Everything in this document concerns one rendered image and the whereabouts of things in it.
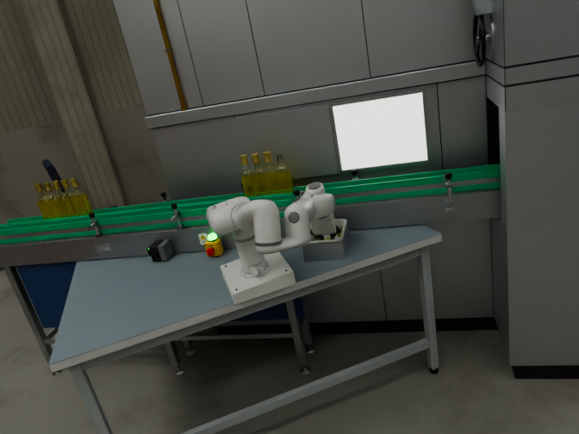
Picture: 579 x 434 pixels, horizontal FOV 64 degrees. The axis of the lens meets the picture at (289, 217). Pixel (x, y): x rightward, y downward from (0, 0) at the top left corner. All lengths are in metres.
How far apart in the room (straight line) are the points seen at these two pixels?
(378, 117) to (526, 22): 0.71
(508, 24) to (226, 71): 1.22
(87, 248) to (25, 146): 2.67
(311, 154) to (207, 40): 0.72
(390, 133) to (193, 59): 1.00
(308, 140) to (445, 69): 0.68
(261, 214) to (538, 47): 1.10
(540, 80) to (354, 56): 0.77
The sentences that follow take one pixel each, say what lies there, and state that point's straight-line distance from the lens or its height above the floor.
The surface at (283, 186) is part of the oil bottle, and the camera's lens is 2.19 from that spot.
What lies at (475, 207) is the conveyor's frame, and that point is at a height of 0.81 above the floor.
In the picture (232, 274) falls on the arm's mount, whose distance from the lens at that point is 1.90.
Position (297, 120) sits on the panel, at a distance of 2.25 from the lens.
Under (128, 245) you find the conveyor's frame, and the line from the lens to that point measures 2.49.
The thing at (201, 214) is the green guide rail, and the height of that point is 0.94.
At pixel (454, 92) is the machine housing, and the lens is 2.23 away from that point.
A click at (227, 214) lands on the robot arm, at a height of 1.12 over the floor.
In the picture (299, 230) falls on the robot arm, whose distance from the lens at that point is 1.50.
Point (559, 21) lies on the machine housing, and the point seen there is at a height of 1.52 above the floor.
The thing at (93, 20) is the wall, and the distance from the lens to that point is 5.06.
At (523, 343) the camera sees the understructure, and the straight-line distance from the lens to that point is 2.33.
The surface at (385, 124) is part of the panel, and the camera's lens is 2.21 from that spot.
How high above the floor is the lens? 1.63
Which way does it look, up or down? 21 degrees down
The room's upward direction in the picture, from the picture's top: 11 degrees counter-clockwise
